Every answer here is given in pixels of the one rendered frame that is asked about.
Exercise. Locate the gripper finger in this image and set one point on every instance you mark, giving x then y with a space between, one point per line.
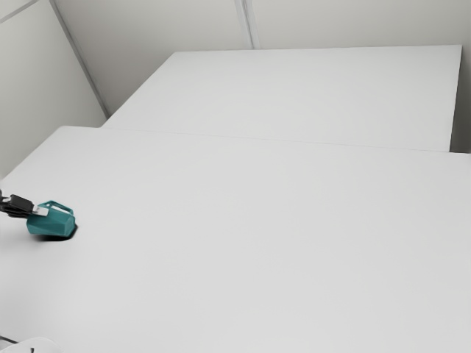
22 203
16 214

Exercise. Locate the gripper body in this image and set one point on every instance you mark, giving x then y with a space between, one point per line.
3 204

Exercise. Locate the teal faceted mug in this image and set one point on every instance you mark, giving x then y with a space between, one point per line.
49 224

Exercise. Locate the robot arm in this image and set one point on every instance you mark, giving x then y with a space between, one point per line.
35 346

